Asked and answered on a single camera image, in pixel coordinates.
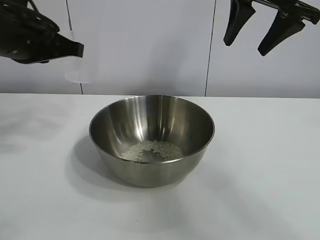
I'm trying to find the clear plastic measuring cup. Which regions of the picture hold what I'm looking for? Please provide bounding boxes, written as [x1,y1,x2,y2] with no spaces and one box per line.
[63,29,86,84]

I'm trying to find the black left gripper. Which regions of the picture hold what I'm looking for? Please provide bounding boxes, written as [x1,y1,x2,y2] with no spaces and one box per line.
[0,0,85,65]

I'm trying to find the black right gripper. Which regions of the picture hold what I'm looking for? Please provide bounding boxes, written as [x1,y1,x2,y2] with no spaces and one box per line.
[223,0,319,57]

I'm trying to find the stainless steel mixing bowl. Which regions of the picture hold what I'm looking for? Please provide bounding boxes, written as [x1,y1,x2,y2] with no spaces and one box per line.
[88,94,216,188]

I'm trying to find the white rice grains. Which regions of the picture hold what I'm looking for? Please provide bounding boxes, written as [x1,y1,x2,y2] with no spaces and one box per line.
[120,139,185,161]

